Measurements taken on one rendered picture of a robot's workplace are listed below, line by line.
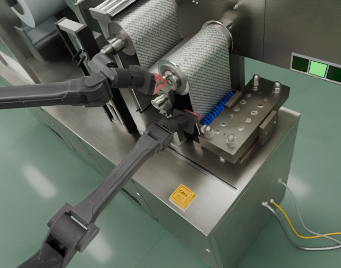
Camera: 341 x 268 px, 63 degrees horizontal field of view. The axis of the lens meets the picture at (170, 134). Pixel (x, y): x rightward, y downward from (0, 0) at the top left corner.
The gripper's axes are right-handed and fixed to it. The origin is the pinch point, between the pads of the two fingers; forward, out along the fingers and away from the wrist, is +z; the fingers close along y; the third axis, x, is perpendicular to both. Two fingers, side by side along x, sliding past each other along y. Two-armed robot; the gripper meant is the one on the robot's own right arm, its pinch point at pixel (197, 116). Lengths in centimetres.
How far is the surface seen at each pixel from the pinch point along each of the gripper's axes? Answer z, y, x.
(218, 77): 7.7, 0.2, 14.8
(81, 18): -5, -76, 23
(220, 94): 12.3, 0.2, 7.1
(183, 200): -15.8, 11.9, -25.8
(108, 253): -2, -48, -124
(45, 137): 23, -192, -109
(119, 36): -17.6, -29.0, 24.1
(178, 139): 1.1, -8.0, -14.7
